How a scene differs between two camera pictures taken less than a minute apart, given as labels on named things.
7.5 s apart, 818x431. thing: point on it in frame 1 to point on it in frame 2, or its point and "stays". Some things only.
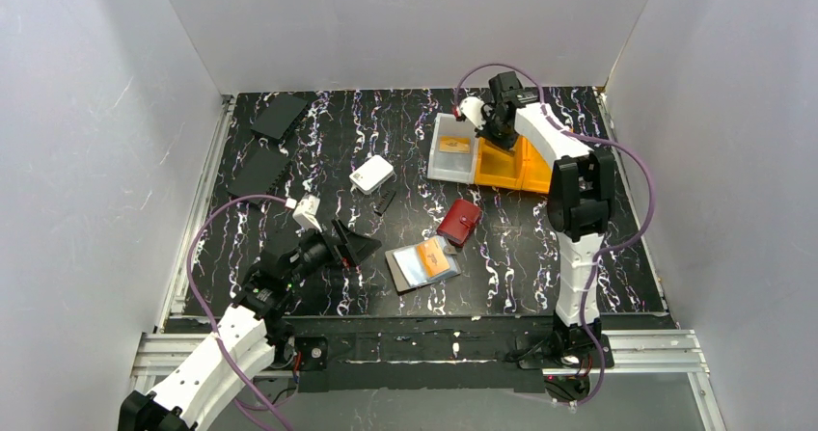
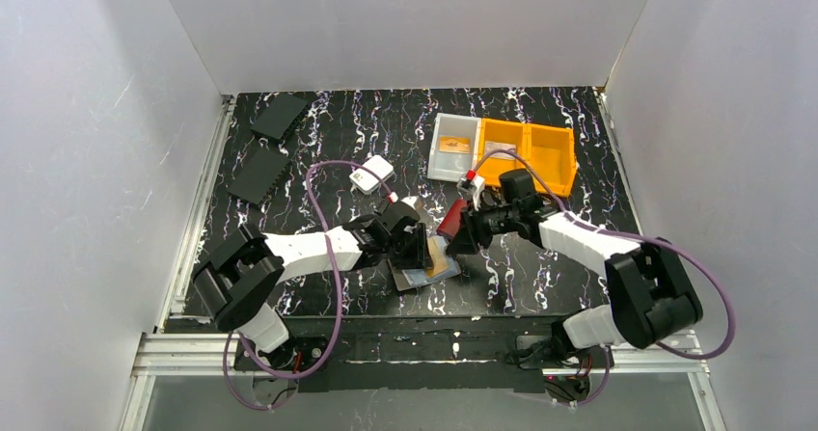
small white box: x=306 y=213 to x=410 y=201
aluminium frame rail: x=161 y=352 stays
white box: x=371 y=175 stays
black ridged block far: x=280 y=115 stays
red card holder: x=459 y=221 stays
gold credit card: x=455 y=145 stays
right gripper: x=502 y=134 to x=469 y=227
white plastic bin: x=453 y=150 stays
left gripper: x=341 y=246 to x=416 y=243
